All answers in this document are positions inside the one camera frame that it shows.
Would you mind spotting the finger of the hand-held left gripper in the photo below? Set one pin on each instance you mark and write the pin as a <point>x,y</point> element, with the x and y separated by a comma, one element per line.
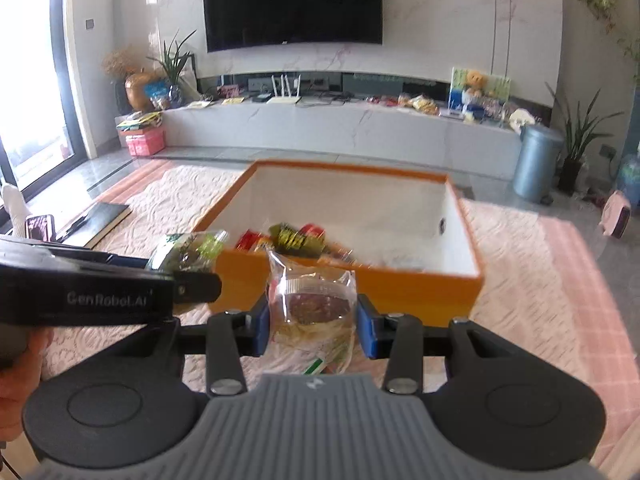
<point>127,261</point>
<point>197,287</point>

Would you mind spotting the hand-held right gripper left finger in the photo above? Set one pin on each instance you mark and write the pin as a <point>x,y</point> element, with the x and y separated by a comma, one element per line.
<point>261,329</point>

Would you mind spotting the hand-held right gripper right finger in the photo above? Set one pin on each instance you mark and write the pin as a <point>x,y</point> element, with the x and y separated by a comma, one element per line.
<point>367,329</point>

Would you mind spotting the light green snack packet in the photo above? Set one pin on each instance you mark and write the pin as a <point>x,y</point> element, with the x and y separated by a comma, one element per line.
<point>185,250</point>

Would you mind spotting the clear cake packet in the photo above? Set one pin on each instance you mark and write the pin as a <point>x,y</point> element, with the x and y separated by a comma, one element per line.
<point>310,305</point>

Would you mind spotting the large red snack packet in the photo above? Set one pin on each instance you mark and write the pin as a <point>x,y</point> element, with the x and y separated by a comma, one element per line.
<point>252,241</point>

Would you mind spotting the red white snack packet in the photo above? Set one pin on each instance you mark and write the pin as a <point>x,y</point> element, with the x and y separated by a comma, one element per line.
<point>345,255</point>

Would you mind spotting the dark green snack packet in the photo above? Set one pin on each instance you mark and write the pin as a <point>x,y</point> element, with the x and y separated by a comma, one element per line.
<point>295,240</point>

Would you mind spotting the small red snack packet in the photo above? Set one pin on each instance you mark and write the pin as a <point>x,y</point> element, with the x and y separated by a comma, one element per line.
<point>314,232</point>

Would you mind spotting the orange cardboard box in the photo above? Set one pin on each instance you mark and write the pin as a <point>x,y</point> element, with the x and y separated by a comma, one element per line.
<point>350,200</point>

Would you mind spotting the person's left hand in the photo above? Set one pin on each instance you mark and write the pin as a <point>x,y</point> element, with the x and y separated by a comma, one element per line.
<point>20,390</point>

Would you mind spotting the black notebook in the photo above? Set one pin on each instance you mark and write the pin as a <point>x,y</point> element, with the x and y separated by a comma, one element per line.
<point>97,222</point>

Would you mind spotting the smartphone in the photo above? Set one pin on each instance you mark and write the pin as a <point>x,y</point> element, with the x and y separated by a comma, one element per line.
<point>40,227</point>

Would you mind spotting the white stand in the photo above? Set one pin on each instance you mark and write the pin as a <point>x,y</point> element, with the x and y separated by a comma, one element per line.
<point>12,210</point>

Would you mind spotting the pink storage box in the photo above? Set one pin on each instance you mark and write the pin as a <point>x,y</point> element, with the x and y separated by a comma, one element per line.
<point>145,142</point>

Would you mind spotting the stack of books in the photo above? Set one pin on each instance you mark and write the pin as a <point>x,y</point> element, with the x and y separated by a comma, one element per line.
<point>140,121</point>

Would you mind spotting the blue bag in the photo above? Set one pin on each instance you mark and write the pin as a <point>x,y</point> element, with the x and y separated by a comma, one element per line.
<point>156,94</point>

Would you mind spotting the orange vase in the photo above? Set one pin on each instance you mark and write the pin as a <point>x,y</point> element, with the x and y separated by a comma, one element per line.
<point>139,91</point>

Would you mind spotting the white lace tablecloth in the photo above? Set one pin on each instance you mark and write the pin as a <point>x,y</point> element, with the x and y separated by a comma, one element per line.
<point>525,260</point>

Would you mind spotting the long-leaf plant in vase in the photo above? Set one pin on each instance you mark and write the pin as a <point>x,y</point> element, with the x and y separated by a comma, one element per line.
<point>172,72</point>

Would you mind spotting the dried flower bunch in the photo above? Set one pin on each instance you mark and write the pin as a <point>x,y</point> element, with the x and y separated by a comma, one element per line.
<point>119,62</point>

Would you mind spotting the black set-top box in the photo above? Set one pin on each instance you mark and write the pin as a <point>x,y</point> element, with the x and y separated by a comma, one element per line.
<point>261,98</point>

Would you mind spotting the sliding glass door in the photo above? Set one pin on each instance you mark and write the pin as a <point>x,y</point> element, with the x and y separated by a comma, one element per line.
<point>30,85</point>

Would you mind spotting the white marble television cabinet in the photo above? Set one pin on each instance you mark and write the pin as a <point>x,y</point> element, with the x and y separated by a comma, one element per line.
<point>325,130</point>

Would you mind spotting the white router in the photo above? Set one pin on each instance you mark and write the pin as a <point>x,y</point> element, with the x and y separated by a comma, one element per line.
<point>284,100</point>

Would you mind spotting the pile of snack bags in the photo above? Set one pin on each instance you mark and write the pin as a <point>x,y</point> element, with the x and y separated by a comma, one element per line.
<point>420,105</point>

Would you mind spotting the grey pedal trash can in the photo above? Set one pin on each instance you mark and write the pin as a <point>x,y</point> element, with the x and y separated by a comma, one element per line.
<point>537,165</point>

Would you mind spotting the white round hand fan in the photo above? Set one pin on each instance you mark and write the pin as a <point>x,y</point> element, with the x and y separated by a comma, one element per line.
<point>521,120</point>

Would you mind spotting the long-leaf floor plant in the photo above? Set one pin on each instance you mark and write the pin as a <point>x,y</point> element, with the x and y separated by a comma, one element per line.
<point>572,170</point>

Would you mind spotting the brown teddy bear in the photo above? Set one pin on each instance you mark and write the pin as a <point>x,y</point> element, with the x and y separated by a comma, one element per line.
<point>475,84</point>

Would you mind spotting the pink space heater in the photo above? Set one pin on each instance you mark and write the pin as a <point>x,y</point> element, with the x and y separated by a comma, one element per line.
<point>616,215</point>

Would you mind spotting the teddy bear gift box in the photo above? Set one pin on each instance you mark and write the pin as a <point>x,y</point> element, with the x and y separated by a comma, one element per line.
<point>500,87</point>

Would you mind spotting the hanging vine plant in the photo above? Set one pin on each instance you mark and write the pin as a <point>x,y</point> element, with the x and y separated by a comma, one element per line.
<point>600,5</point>

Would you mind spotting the black wall television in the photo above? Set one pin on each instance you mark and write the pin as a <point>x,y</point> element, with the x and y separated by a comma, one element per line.
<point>292,2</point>

